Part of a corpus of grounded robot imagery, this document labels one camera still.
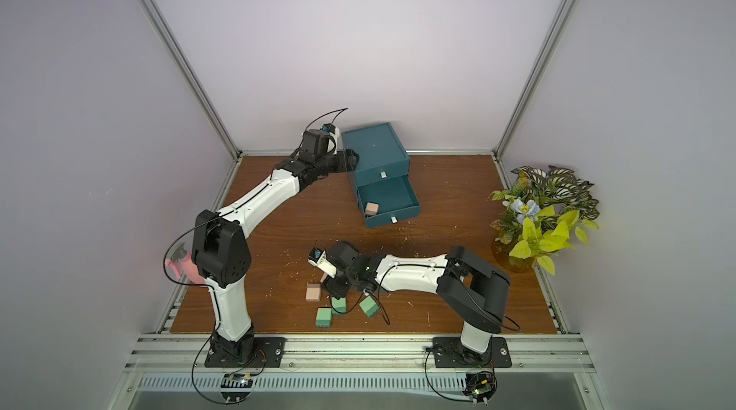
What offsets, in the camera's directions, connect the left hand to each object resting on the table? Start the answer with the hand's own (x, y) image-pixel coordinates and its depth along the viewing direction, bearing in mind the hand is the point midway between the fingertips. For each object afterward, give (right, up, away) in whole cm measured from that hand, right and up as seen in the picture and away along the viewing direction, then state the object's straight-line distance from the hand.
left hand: (354, 155), depth 89 cm
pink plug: (+5, -17, +2) cm, 18 cm away
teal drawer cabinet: (+9, -7, 0) cm, 11 cm away
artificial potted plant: (+48, -16, -20) cm, 55 cm away
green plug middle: (-4, -44, -9) cm, 45 cm away
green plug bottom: (-7, -46, -12) cm, 48 cm away
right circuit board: (+33, -60, -20) cm, 71 cm away
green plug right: (+5, -43, -12) cm, 45 cm away
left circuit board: (-29, -61, -18) cm, 70 cm away
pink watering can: (-47, -34, -9) cm, 59 cm away
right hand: (-7, -35, -7) cm, 36 cm away
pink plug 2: (-11, -41, -8) cm, 43 cm away
